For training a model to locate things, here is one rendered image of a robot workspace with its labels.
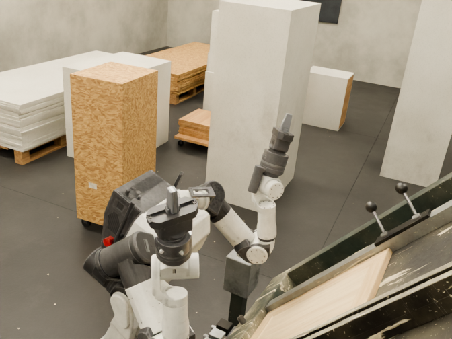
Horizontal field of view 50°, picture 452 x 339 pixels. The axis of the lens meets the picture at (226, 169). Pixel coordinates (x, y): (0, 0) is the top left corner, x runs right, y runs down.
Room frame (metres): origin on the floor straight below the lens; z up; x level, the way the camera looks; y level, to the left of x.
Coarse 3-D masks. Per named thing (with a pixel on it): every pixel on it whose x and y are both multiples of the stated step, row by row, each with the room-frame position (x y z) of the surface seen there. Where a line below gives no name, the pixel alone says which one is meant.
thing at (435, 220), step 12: (444, 204) 1.28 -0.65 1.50; (432, 216) 1.26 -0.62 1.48; (444, 216) 1.25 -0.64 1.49; (420, 228) 1.27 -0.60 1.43; (432, 228) 1.25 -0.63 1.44; (396, 240) 1.29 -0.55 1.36; (408, 240) 1.28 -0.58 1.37; (360, 252) 1.36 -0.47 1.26; (372, 252) 1.32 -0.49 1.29; (336, 264) 1.40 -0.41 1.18; (348, 264) 1.35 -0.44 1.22; (324, 276) 1.38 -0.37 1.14; (300, 288) 1.41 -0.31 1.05; (312, 288) 1.39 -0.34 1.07; (276, 300) 1.46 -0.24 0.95; (288, 300) 1.43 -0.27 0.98
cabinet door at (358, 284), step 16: (384, 256) 1.25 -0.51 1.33; (352, 272) 1.29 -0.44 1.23; (368, 272) 1.21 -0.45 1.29; (384, 272) 1.18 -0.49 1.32; (320, 288) 1.34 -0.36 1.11; (336, 288) 1.26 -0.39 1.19; (352, 288) 1.17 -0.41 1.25; (368, 288) 1.10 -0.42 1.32; (288, 304) 1.40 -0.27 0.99; (304, 304) 1.30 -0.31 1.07; (320, 304) 1.21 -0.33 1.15; (336, 304) 1.13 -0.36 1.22; (352, 304) 1.06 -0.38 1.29; (272, 320) 1.35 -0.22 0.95; (288, 320) 1.25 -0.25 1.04; (304, 320) 1.17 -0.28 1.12; (320, 320) 1.09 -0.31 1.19; (256, 336) 1.29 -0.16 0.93; (272, 336) 1.20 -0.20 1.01; (288, 336) 1.13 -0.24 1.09
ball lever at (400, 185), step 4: (396, 184) 1.38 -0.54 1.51; (400, 184) 1.37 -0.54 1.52; (404, 184) 1.37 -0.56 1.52; (396, 188) 1.37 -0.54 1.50; (400, 188) 1.36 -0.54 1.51; (404, 188) 1.36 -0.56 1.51; (400, 192) 1.36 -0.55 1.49; (404, 192) 1.36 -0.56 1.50; (404, 196) 1.35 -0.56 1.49; (408, 200) 1.34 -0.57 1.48; (412, 208) 1.32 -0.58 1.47; (412, 216) 1.30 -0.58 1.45; (416, 216) 1.29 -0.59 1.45; (420, 216) 1.29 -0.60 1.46
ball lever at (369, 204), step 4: (368, 204) 1.40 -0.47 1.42; (372, 204) 1.40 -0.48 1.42; (376, 204) 1.40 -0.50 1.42; (368, 208) 1.39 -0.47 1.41; (372, 208) 1.39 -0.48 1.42; (376, 208) 1.39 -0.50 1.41; (372, 212) 1.39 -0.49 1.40; (376, 216) 1.38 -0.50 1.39; (376, 220) 1.37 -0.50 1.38; (380, 224) 1.36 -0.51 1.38; (380, 228) 1.35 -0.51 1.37; (384, 232) 1.33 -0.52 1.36; (388, 232) 1.33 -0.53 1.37; (384, 236) 1.32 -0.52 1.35
